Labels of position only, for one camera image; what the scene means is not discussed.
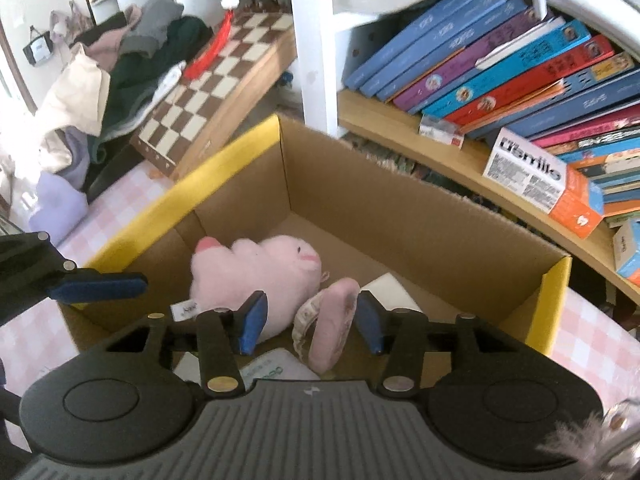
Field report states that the pink plush toy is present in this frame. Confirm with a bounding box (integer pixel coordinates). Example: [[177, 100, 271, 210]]
[[190, 235, 323, 342]]

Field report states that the cream wrist watch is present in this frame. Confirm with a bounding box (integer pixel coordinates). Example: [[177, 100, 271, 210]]
[[292, 290, 324, 362]]

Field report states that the orange white medicine box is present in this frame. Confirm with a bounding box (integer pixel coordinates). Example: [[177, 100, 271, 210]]
[[613, 220, 640, 286]]

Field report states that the wooden chess board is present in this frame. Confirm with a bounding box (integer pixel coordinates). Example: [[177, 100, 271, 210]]
[[131, 11, 296, 181]]

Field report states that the white tape roll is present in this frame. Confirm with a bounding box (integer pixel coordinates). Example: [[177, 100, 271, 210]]
[[174, 348, 320, 388]]

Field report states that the white rectangular eraser block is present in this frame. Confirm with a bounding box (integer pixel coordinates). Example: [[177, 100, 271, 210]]
[[362, 273, 421, 312]]

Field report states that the yellow cardboard box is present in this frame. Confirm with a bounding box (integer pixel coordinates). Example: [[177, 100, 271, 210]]
[[61, 115, 570, 354]]

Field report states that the pink small case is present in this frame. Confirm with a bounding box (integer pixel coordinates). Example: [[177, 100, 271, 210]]
[[308, 278, 360, 375]]

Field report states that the pink cartoon table mat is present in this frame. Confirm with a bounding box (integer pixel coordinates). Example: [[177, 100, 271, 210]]
[[1, 145, 639, 406]]

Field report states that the pile of clothes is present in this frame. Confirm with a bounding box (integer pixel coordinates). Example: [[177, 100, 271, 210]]
[[1, 0, 213, 244]]

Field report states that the red tassel ornament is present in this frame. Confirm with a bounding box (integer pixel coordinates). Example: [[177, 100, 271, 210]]
[[182, 0, 240, 80]]

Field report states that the row of books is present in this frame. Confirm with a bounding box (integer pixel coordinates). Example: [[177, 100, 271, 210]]
[[342, 0, 640, 221]]

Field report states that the white shelf unit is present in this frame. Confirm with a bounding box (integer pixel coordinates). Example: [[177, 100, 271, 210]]
[[79, 0, 640, 306]]

